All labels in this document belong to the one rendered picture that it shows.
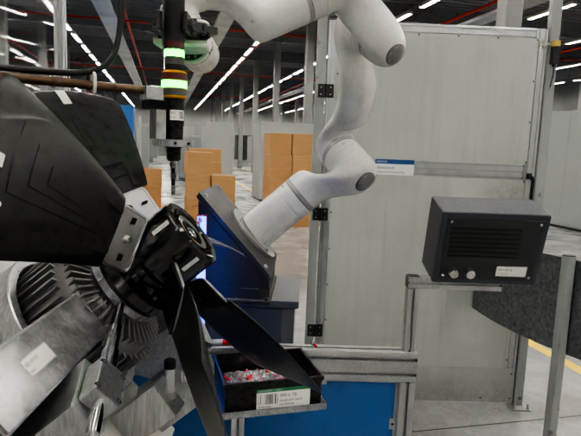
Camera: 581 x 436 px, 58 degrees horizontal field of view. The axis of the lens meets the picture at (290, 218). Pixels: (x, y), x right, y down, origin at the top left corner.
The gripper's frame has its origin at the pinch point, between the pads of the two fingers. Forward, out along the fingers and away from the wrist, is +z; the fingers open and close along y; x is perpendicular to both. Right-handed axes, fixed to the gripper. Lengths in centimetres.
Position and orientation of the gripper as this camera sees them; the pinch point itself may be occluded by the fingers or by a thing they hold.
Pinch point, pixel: (173, 22)
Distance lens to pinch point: 97.4
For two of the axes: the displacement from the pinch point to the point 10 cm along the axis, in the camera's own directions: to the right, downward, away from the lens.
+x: 0.4, -9.9, -1.3
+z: 0.2, 1.3, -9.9
